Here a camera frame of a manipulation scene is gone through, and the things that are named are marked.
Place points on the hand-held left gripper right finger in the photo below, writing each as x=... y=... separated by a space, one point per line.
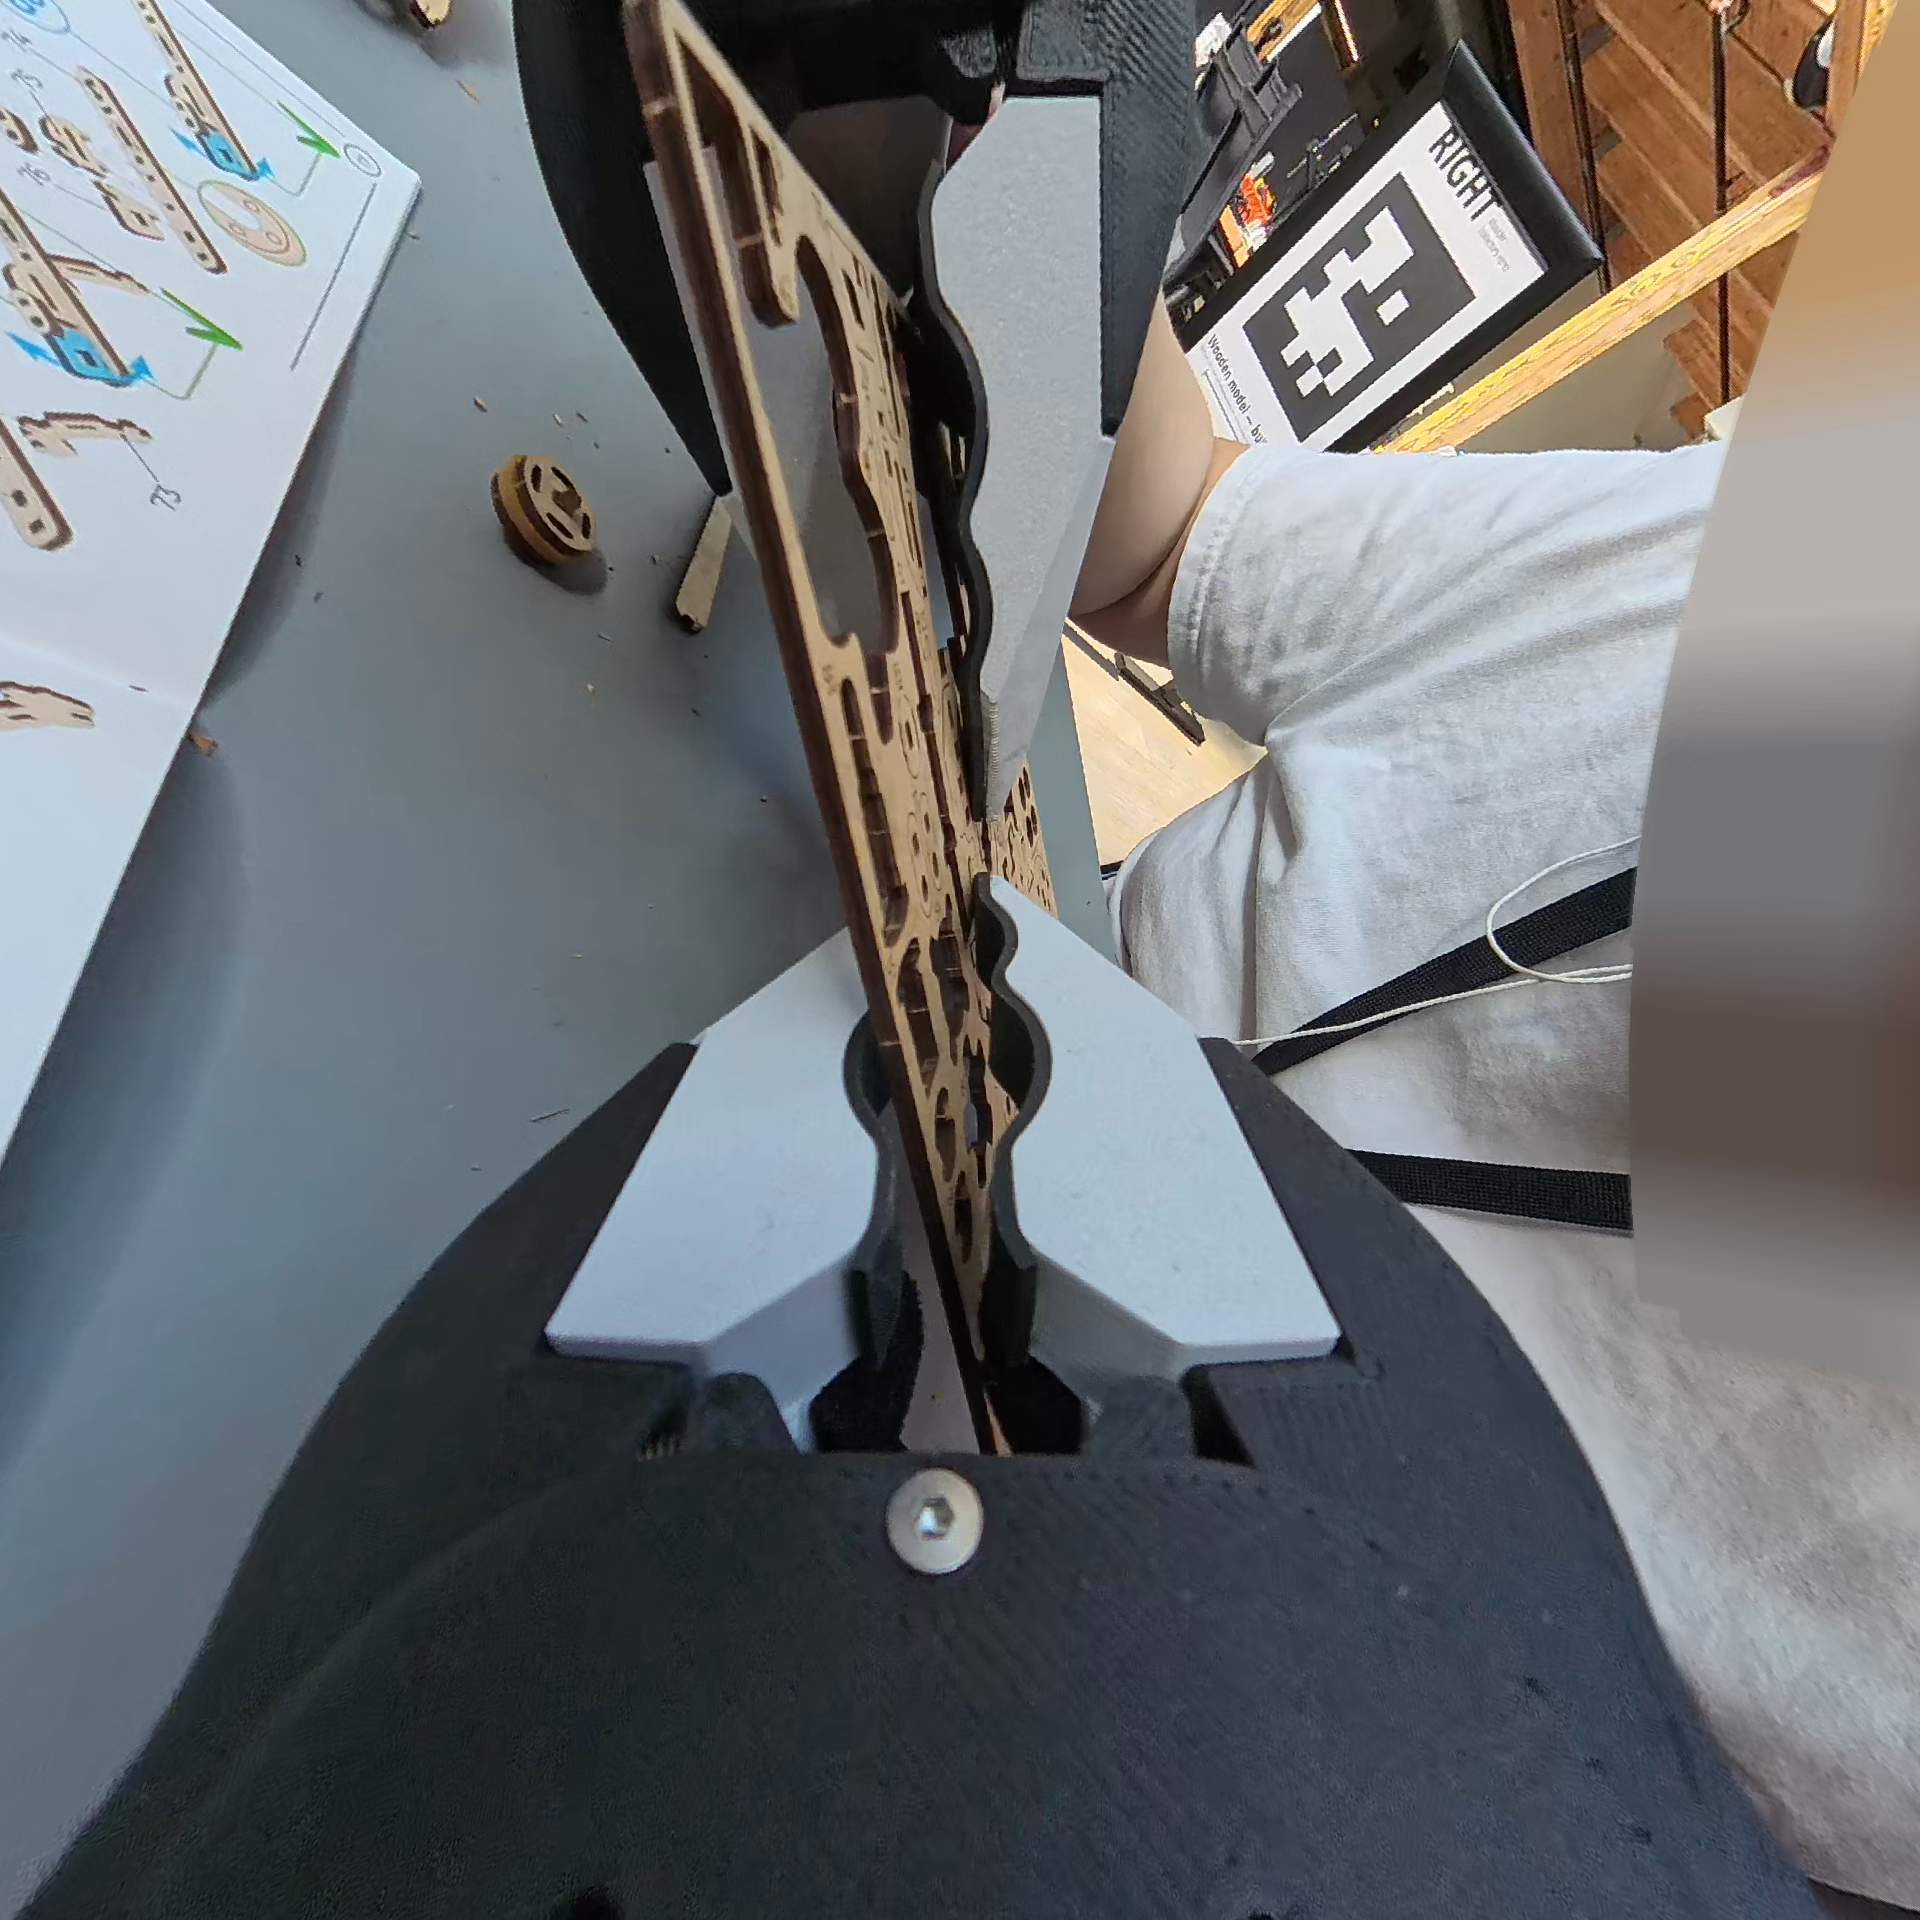
x=1170 y=1199

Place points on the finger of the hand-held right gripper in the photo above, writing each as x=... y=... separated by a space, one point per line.
x=856 y=493
x=1051 y=303

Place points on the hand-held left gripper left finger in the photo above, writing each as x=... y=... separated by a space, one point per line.
x=706 y=1228

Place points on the wooden laser-cut parts sheet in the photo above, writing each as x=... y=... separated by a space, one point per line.
x=766 y=436

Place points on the person's right forearm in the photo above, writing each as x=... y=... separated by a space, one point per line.
x=1155 y=525

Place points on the thin wooden stick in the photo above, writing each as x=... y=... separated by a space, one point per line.
x=703 y=580

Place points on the black framed tag sign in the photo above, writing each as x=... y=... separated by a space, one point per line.
x=1350 y=303

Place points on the small wooden wheel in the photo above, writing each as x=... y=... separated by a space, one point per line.
x=546 y=511

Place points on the white instruction booklet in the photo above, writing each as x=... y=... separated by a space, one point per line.
x=91 y=599

